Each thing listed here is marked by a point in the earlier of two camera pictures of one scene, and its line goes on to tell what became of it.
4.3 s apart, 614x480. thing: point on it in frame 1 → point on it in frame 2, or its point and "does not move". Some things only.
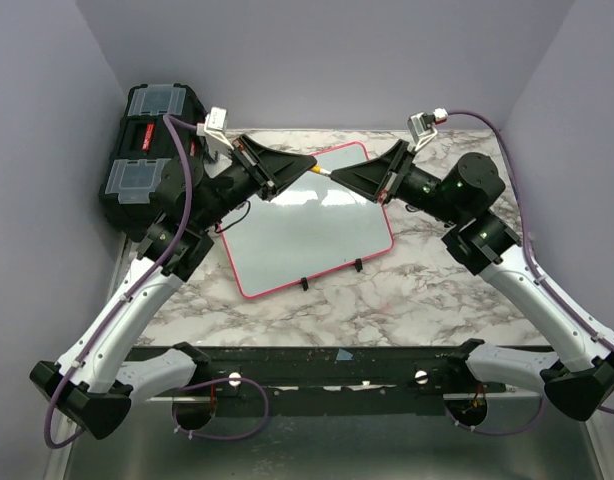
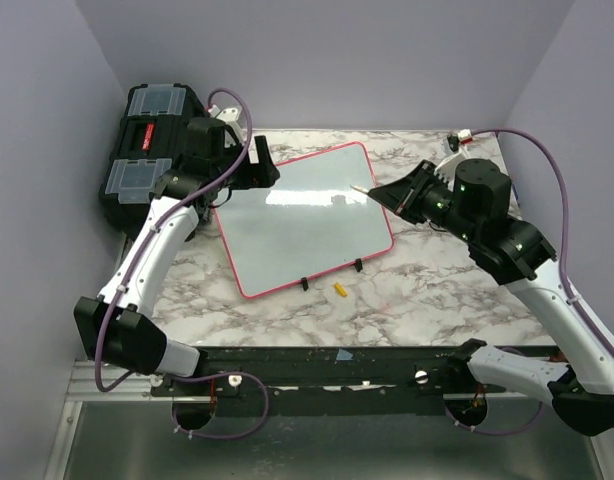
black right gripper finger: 371,177 → 399,194
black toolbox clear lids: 129,187 does not move
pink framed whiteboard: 313,226 does not move
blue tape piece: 344,355 does not move
